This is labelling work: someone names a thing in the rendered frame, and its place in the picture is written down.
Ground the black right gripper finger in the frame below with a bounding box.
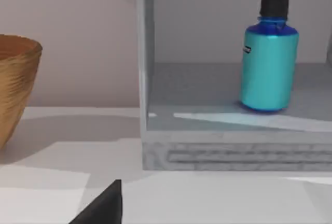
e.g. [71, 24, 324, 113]
[68, 179, 123, 224]

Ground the grey open cabinet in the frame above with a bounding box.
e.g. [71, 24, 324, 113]
[135, 0, 332, 172]

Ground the brown woven basket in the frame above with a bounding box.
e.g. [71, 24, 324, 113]
[0, 34, 43, 150]

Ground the teal bottle with black cap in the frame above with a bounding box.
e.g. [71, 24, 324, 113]
[238, 0, 299, 113]

